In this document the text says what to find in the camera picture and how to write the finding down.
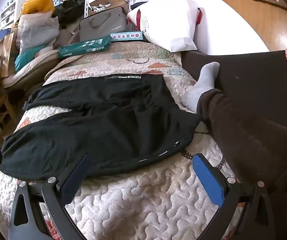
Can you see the grey laptop bag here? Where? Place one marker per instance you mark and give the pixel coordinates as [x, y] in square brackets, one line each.
[103, 25]

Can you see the dark brown blanket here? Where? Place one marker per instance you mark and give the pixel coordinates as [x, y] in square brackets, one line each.
[253, 75]

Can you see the brown paper bag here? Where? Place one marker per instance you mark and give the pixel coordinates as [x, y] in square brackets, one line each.
[6, 52]

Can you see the beige seat cushion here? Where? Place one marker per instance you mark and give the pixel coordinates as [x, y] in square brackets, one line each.
[33, 67]

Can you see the white paper bag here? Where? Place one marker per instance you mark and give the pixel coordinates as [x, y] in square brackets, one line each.
[166, 22]

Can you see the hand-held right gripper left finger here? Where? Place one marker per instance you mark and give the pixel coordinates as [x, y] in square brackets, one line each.
[72, 182]

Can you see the person's foot in grey sock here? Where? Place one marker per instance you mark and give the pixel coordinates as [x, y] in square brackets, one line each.
[203, 85]

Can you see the blue box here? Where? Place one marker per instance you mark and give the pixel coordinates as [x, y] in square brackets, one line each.
[1, 35]

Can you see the beige quilted blanket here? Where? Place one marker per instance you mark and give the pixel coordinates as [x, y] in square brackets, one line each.
[133, 205]

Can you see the white shelf unit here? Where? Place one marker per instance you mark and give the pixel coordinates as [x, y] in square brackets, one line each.
[8, 12]

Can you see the person's leg in brown trousers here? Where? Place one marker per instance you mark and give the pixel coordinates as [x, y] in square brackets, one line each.
[246, 142]

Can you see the long green box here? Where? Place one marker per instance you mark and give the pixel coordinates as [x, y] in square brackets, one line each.
[83, 46]

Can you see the teal cloth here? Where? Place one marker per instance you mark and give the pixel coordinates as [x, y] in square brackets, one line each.
[26, 57]

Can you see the teal box with shapes print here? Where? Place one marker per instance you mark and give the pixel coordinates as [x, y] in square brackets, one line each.
[126, 36]

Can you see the black pants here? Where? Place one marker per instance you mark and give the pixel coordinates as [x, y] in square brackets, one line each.
[108, 120]

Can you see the black bag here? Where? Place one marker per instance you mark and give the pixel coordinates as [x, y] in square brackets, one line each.
[69, 10]

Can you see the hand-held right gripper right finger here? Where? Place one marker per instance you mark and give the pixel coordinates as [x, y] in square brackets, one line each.
[208, 182]

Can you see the white plastic bag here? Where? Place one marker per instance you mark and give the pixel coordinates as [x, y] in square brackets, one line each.
[37, 31]

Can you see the wooden chair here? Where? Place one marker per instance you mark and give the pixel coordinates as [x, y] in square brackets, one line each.
[3, 115]

